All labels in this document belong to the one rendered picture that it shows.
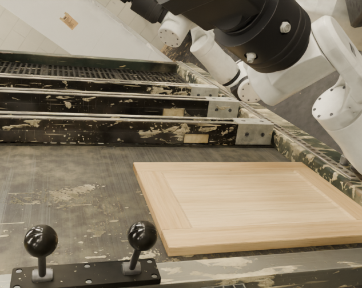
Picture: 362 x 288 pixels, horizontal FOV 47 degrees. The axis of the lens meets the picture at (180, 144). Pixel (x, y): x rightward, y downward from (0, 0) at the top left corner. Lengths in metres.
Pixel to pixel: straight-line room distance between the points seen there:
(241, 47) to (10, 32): 5.82
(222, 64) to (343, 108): 0.60
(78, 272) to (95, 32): 4.20
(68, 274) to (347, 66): 0.45
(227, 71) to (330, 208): 0.44
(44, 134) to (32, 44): 5.04
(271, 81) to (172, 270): 0.31
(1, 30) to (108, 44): 1.94
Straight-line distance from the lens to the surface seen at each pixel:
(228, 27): 0.45
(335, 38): 0.52
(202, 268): 0.66
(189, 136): 1.26
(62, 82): 1.67
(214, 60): 1.11
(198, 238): 0.77
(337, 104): 0.59
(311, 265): 0.73
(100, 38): 4.72
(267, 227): 0.85
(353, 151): 0.62
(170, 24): 1.05
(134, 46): 4.76
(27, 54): 2.37
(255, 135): 1.34
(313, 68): 0.53
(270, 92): 0.55
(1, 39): 6.25
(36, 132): 1.20
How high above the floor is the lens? 1.68
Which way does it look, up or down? 25 degrees down
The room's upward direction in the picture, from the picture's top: 56 degrees counter-clockwise
